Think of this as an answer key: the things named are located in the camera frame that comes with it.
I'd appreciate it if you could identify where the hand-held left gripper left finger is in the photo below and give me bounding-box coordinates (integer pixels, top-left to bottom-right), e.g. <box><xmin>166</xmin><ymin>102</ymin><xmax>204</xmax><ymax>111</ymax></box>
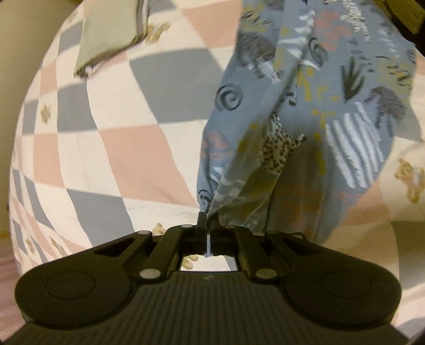
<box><xmin>95</xmin><ymin>213</ymin><xmax>208</xmax><ymax>282</ymax></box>

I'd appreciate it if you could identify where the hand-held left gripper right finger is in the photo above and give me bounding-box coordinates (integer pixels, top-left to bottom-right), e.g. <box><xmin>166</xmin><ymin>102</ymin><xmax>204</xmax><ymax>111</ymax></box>
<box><xmin>210</xmin><ymin>215</ymin><xmax>319</xmax><ymax>282</ymax></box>

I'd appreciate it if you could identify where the blue animal print garment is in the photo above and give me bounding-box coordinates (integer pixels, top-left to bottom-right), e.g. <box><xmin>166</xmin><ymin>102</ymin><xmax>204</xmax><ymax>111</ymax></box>
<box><xmin>196</xmin><ymin>0</ymin><xmax>417</xmax><ymax>246</ymax></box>

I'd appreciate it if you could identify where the pink grey checkered quilt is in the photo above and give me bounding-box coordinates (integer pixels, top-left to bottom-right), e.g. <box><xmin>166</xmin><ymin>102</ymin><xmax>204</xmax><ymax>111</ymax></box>
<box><xmin>8</xmin><ymin>0</ymin><xmax>425</xmax><ymax>332</ymax></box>

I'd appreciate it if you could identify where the beige folded cloth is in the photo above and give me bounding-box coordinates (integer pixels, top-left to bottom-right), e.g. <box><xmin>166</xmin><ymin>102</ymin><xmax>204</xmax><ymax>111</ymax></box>
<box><xmin>74</xmin><ymin>0</ymin><xmax>151</xmax><ymax>79</ymax></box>

